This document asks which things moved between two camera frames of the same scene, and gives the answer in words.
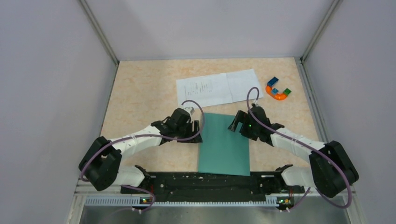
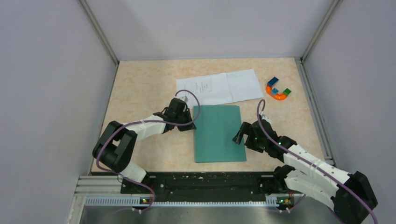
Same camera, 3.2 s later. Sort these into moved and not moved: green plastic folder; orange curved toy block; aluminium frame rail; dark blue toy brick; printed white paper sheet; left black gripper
Moved: left black gripper; green plastic folder
Not moved: orange curved toy block; aluminium frame rail; printed white paper sheet; dark blue toy brick
